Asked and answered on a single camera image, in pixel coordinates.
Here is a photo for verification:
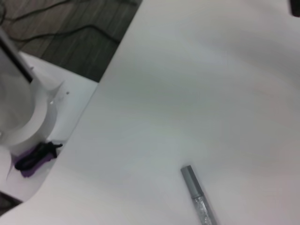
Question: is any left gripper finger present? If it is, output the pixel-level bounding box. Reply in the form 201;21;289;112
290;0;300;17

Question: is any grey marker pen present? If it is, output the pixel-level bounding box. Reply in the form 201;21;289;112
180;165;218;225

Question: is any white robot torso base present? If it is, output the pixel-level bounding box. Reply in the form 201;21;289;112
0;25;99;204

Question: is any black floor cable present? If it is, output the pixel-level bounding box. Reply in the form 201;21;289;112
0;24;120;45
0;0;139;25

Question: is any purple strap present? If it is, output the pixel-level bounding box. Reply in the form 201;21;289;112
14;150;55;178

